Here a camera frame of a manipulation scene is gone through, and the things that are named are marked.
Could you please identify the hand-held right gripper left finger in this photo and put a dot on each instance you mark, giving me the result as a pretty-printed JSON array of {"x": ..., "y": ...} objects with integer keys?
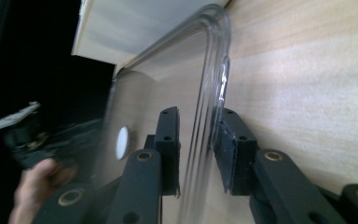
[{"x": 167, "y": 146}]

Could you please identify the cream divided storage box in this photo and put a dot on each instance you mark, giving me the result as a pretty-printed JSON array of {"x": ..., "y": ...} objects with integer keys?
[{"x": 136, "y": 28}]

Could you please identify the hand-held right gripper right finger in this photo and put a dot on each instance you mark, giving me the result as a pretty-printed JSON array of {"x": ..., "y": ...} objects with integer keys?
[{"x": 234, "y": 152}]

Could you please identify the clear plastic lid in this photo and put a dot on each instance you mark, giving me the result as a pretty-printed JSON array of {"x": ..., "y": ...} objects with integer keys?
[{"x": 155, "y": 87}]

